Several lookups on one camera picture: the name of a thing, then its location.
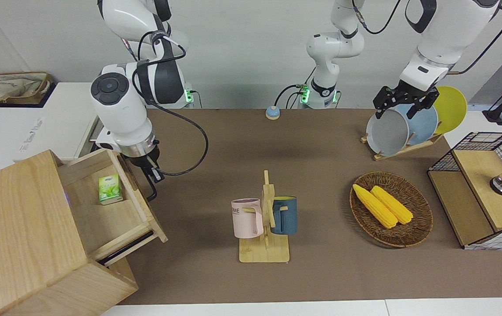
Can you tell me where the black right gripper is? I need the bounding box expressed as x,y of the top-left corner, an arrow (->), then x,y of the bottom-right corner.
128,146 -> 166,188

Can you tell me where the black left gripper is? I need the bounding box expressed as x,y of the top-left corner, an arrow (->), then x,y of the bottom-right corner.
373,81 -> 440,120

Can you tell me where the light wooden drawer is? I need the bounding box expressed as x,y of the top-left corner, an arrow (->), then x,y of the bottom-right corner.
57,148 -> 169,268

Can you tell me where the grey plate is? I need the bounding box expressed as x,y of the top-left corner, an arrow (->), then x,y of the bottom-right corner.
366,108 -> 411,157

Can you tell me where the light blue plate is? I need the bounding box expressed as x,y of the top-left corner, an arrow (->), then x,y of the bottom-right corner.
394,103 -> 439,146

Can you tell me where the wooden plate rack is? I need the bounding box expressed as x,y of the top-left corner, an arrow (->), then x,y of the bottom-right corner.
360,133 -> 444,162

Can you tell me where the green tea box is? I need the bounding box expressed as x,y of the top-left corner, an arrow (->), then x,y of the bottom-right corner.
98,173 -> 124,206

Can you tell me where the yellow plate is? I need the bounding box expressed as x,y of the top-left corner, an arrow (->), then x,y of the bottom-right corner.
433,86 -> 468,135

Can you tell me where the yellow corn cob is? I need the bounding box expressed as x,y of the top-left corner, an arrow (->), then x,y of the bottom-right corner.
352,183 -> 399,230
370,185 -> 414,225

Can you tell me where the pink mug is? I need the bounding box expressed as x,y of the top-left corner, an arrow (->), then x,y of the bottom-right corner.
231,198 -> 264,239

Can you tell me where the brown wicker basket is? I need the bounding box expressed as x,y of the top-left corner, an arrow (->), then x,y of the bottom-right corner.
349,171 -> 434,249

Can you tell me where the wooden mug tree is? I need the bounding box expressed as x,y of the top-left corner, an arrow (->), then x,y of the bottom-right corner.
238,170 -> 291,264

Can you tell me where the dark blue mug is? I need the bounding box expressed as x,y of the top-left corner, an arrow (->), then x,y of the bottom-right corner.
270,195 -> 298,236

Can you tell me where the light wooden cabinet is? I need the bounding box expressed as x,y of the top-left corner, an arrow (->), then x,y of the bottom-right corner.
0,149 -> 140,316

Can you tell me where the beige cloth bag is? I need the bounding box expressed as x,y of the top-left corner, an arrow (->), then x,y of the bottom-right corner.
0,72 -> 54,106

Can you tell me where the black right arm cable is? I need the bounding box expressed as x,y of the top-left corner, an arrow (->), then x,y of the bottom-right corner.
132,30 -> 210,177

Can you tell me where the black base power cable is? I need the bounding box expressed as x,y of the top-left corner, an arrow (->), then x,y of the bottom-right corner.
274,83 -> 314,110

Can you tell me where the wire and wood shelf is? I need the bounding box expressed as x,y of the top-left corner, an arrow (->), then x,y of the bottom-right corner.
427,131 -> 502,251

